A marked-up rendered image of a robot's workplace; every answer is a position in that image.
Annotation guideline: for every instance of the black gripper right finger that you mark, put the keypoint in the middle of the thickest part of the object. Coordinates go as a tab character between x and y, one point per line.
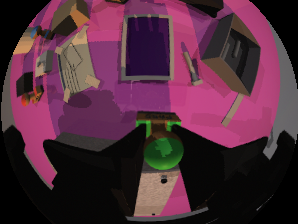
207	166

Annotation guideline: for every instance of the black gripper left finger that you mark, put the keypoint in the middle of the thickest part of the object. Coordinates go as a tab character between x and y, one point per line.
117	168

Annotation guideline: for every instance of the beige mug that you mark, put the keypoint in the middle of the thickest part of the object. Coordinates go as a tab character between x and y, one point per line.
25	42

